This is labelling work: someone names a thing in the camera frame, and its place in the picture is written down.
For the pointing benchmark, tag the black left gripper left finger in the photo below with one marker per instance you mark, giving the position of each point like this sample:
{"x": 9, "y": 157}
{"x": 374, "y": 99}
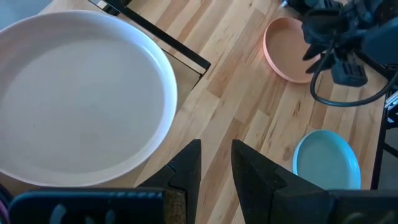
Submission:
{"x": 183, "y": 177}

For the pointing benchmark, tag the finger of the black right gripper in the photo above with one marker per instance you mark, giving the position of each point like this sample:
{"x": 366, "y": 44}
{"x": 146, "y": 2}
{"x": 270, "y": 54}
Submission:
{"x": 312, "y": 53}
{"x": 320, "y": 63}

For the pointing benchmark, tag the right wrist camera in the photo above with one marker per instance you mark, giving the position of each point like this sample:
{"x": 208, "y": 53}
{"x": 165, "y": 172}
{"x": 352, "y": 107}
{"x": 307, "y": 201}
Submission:
{"x": 349, "y": 74}

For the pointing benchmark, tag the silver frame bracket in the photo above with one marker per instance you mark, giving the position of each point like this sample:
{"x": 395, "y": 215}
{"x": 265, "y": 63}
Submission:
{"x": 392, "y": 101}

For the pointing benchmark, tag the beige plate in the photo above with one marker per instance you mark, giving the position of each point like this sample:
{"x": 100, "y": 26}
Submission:
{"x": 81, "y": 102}

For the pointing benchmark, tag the purple plate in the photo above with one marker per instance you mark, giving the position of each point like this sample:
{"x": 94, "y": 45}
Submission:
{"x": 2, "y": 214}

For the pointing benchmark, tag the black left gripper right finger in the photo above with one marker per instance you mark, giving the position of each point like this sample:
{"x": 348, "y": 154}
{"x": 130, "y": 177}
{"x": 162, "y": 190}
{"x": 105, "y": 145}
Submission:
{"x": 258, "y": 186}

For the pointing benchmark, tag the black table frame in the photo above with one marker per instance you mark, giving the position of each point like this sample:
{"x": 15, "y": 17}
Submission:
{"x": 377, "y": 155}

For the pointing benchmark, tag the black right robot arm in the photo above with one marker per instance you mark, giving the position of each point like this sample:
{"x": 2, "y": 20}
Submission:
{"x": 382, "y": 40}

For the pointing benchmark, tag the sage green plate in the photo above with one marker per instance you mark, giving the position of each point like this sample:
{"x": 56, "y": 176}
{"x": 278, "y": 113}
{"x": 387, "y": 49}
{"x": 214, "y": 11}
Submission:
{"x": 326, "y": 161}

